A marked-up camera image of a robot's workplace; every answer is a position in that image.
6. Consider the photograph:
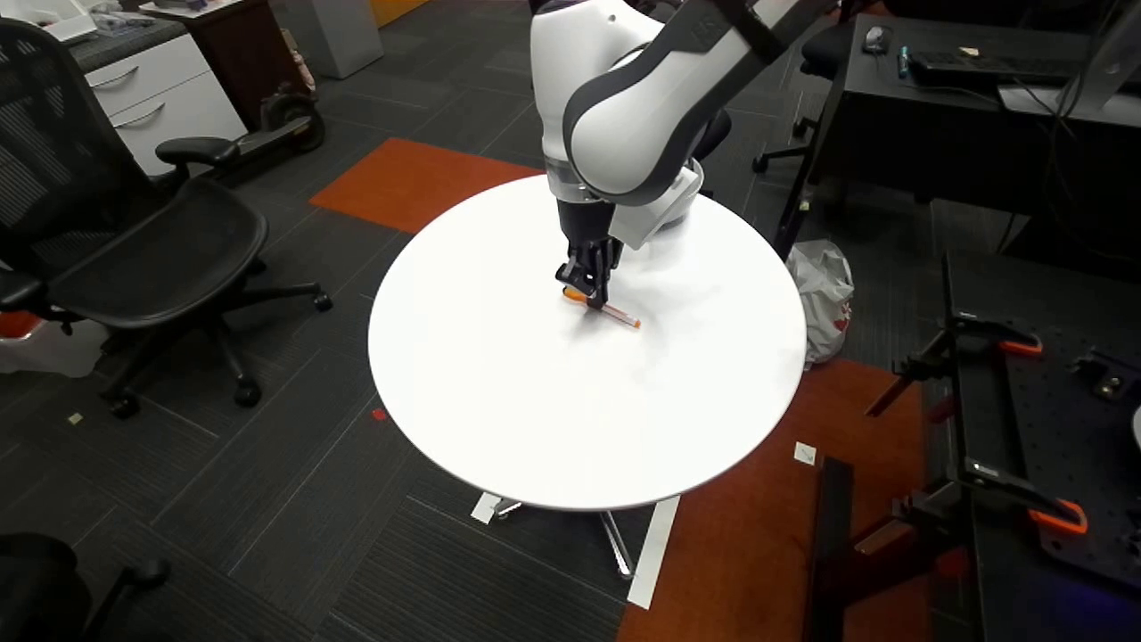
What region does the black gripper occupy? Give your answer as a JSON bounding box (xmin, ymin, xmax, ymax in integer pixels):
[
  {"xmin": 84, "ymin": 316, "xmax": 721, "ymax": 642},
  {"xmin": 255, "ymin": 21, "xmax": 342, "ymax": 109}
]
[{"xmin": 556, "ymin": 202, "xmax": 620, "ymax": 309}]

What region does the orange marker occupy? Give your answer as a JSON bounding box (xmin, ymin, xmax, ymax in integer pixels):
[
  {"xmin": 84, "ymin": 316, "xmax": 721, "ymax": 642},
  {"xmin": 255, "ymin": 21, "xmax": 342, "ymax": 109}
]
[{"xmin": 565, "ymin": 285, "xmax": 641, "ymax": 328}]

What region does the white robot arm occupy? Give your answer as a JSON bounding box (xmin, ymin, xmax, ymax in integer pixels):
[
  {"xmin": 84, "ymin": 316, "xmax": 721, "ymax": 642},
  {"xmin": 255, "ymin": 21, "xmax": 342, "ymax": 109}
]
[{"xmin": 529, "ymin": 0, "xmax": 833, "ymax": 309}]

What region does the white plastic bag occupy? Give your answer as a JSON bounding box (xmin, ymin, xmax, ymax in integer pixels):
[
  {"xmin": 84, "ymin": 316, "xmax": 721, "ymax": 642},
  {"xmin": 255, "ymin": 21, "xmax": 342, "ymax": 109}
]
[{"xmin": 790, "ymin": 239, "xmax": 856, "ymax": 367}]

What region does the white table base bar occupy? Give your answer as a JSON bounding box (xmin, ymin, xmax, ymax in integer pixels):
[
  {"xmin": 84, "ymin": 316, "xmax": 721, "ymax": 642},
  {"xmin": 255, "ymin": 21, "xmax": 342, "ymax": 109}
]
[{"xmin": 471, "ymin": 493, "xmax": 680, "ymax": 611}]

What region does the small white paper scrap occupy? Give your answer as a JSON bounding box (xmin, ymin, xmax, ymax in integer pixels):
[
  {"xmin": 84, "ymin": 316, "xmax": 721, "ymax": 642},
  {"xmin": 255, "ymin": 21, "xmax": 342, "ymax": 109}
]
[{"xmin": 792, "ymin": 441, "xmax": 818, "ymax": 467}]

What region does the black desk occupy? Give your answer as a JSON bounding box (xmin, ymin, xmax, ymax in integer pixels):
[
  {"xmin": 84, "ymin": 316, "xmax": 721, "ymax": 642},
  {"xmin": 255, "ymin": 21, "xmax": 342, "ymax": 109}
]
[{"xmin": 773, "ymin": 0, "xmax": 1137, "ymax": 261}]

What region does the white drawer cabinet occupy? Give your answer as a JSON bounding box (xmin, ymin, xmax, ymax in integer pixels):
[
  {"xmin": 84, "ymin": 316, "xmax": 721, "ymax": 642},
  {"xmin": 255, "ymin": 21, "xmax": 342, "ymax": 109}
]
[{"xmin": 72, "ymin": 14, "xmax": 245, "ymax": 176}]

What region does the black bench with clamps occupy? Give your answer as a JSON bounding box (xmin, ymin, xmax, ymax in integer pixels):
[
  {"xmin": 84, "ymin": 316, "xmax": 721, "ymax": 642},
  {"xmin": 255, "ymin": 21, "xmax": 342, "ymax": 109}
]
[{"xmin": 806, "ymin": 252, "xmax": 1141, "ymax": 642}]

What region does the black mesh office chair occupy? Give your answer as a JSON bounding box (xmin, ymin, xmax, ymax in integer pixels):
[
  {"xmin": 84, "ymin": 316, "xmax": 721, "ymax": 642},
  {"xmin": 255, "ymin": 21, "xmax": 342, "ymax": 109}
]
[{"xmin": 0, "ymin": 18, "xmax": 332, "ymax": 417}]

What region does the black chair bottom left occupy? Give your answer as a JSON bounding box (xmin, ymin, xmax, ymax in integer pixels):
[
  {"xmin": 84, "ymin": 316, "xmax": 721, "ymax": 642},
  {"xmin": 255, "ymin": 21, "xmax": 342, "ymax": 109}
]
[{"xmin": 0, "ymin": 532, "xmax": 170, "ymax": 642}]

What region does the orange handled clamp upper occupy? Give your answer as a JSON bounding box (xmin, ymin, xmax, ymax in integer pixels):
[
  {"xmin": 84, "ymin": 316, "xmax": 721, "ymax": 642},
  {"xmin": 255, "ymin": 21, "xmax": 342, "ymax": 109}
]
[{"xmin": 869, "ymin": 309, "xmax": 1046, "ymax": 417}]

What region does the orange handled clamp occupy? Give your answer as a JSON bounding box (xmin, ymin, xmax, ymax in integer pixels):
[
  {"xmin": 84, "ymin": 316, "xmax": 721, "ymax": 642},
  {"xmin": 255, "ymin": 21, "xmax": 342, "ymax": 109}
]
[
  {"xmin": 887, "ymin": 455, "xmax": 1093, "ymax": 547},
  {"xmin": 869, "ymin": 309, "xmax": 1046, "ymax": 417}
]

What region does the orange handled clamp lower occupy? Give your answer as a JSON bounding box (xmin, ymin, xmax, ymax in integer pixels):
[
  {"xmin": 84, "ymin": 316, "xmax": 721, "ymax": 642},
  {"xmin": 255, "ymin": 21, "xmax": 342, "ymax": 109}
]
[{"xmin": 887, "ymin": 455, "xmax": 1093, "ymax": 547}]

